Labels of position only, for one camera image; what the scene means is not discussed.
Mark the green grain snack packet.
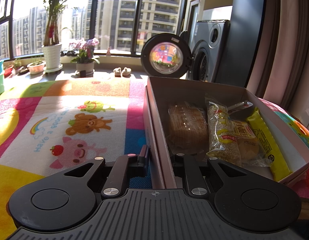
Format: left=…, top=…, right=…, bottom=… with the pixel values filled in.
left=205, top=98, right=241, bottom=167

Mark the clear bread loaf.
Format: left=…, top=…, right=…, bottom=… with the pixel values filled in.
left=167, top=101, right=209, bottom=155

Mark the yellow small bread packet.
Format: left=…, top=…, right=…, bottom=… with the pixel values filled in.
left=232, top=120, right=272, bottom=167

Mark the brown cardboard box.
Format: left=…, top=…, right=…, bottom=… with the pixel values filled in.
left=145, top=77, right=309, bottom=188

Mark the long yellow snack packet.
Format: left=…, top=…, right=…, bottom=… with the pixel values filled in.
left=246, top=107, right=291, bottom=182

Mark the red clear snack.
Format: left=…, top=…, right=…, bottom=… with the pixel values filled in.
left=227, top=100, right=253, bottom=114

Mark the pair of white slippers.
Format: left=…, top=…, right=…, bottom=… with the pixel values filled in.
left=113, top=67, right=131, bottom=77

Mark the colourful cartoon bed blanket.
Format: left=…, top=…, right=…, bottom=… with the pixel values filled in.
left=0, top=78, right=301, bottom=239

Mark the pink flowering potted plant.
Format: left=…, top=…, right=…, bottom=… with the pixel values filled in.
left=69, top=38, right=99, bottom=77

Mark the round washing machine door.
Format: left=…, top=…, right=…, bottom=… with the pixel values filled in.
left=141, top=33, right=193, bottom=78

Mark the small round planter bowl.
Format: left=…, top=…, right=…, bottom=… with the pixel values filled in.
left=27, top=60, right=46, bottom=75

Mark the pink curtain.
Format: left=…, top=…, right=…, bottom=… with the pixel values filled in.
left=247, top=0, right=309, bottom=114

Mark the dark grey washing machine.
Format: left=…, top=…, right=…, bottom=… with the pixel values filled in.
left=186, top=20, right=230, bottom=82

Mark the red small flower pot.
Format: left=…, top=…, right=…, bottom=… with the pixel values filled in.
left=4, top=65, right=14, bottom=78

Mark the tall bamboo in white pot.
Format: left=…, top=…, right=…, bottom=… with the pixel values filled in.
left=42, top=0, right=68, bottom=73

